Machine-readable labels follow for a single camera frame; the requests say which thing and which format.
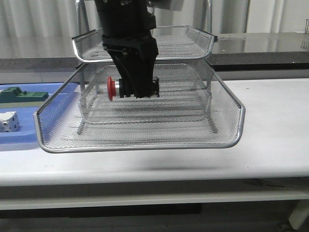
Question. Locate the white circuit breaker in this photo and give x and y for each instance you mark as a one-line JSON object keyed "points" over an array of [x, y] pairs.
{"points": [[9, 121]]}

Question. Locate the blue plastic tray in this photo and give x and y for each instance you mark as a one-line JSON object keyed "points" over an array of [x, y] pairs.
{"points": [[53, 123]]}

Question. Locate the grey stone back counter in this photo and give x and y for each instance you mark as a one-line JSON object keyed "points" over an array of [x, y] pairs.
{"points": [[231, 52]]}

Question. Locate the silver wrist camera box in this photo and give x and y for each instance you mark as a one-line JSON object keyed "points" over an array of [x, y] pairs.
{"points": [[174, 5]]}

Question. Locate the white table leg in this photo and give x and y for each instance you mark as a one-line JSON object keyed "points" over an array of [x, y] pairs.
{"points": [[299, 214]]}

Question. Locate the red emergency stop button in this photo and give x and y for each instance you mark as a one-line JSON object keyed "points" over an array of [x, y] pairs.
{"points": [[121, 89]]}

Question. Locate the grey metal rack frame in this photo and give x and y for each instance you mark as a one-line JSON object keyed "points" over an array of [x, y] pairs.
{"points": [[174, 76]]}

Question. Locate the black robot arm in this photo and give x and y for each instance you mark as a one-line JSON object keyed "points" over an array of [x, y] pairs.
{"points": [[124, 18]]}

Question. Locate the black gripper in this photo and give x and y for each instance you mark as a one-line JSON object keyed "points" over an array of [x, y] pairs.
{"points": [[133, 68]]}

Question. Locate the green terminal block component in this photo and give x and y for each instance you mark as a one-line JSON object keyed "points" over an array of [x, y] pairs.
{"points": [[15, 94]]}

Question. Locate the silver mesh top tray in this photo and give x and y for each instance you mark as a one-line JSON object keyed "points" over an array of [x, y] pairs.
{"points": [[173, 42]]}

